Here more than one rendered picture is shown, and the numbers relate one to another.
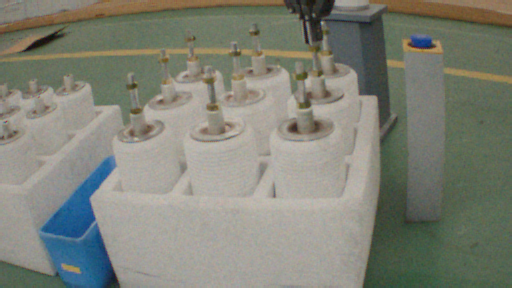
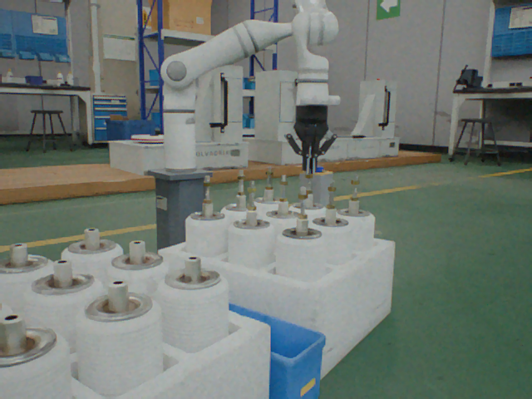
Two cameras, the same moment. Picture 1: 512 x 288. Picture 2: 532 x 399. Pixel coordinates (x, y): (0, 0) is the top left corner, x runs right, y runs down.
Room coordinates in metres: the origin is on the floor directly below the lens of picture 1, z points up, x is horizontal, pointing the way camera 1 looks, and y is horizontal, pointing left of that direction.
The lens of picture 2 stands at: (0.57, 0.99, 0.47)
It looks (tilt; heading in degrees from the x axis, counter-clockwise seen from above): 11 degrees down; 287
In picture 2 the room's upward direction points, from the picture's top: 1 degrees clockwise
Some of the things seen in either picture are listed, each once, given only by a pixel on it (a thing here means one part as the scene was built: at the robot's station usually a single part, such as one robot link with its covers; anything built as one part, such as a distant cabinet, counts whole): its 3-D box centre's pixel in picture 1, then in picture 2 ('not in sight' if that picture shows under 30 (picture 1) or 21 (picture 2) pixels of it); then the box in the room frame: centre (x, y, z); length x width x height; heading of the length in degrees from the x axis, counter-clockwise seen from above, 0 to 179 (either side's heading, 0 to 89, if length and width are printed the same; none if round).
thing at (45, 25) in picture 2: not in sight; (45, 24); (5.14, -4.12, 1.54); 0.32 x 0.02 x 0.25; 56
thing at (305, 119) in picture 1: (305, 119); (353, 207); (0.68, -0.07, 0.26); 0.02 x 0.02 x 0.03
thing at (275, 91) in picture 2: not in sight; (325, 116); (1.31, -3.23, 0.45); 1.51 x 0.57 x 0.74; 56
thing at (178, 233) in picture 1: (254, 192); (281, 283); (0.83, 0.01, 0.09); 0.39 x 0.39 x 0.18; 73
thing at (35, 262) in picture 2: (35, 92); (19, 264); (1.10, 0.48, 0.25); 0.08 x 0.08 x 0.01
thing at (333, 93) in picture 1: (319, 95); (307, 206); (0.80, -0.10, 0.25); 0.08 x 0.08 x 0.01
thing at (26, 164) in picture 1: (21, 180); (194, 341); (0.84, 0.45, 0.16); 0.10 x 0.10 x 0.18
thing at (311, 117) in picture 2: not in sight; (311, 123); (0.80, -0.10, 0.45); 0.08 x 0.08 x 0.09
